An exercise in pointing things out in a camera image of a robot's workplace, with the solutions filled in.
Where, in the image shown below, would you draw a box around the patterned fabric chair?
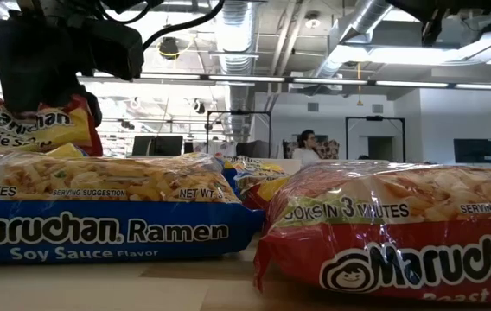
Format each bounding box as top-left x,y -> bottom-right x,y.
283,138 -> 341,160

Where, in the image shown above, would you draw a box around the long LED light bar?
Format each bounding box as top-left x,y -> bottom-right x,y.
76,71 -> 491,92

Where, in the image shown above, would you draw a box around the black metal frame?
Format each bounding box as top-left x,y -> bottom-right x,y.
344,115 -> 406,163
205,110 -> 272,160

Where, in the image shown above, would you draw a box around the black computer monitor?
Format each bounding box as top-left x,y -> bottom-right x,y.
154,135 -> 185,156
131,136 -> 156,156

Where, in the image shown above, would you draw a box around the silver spiral ceiling duct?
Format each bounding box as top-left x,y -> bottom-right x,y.
213,0 -> 258,142

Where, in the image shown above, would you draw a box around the black wall monitor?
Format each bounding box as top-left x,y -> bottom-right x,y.
452,137 -> 491,164

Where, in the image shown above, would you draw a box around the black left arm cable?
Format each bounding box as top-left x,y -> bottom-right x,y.
141,0 -> 227,51

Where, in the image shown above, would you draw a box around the round ceiling lamp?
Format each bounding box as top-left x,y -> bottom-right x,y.
303,10 -> 322,30

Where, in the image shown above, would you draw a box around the person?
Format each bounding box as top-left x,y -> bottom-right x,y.
291,129 -> 322,168

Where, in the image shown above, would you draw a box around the blue Maruchan noodle pack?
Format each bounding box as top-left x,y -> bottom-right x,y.
221,155 -> 292,198
0,151 -> 266,263

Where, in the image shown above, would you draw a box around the yellow hanging cord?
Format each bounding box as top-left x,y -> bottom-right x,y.
355,62 -> 364,107

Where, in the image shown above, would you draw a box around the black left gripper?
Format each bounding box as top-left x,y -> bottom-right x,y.
0,16 -> 145,114

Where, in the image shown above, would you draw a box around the black ceiling dome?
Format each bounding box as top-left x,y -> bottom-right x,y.
157,36 -> 182,60

